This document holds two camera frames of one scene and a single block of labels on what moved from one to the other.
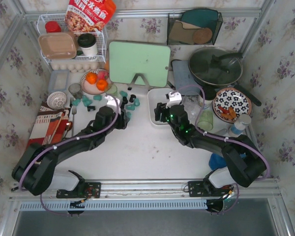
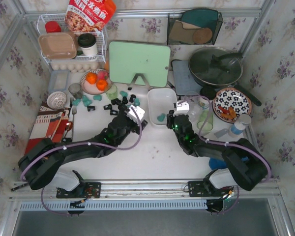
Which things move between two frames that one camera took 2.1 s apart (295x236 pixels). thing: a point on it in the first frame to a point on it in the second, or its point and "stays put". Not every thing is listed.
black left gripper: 123,118 to 123,108
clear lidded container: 59,80 stays put
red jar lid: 52,26 stays put
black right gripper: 160,113 to 171,119
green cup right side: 205,121 stays put
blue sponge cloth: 216,161 stays put
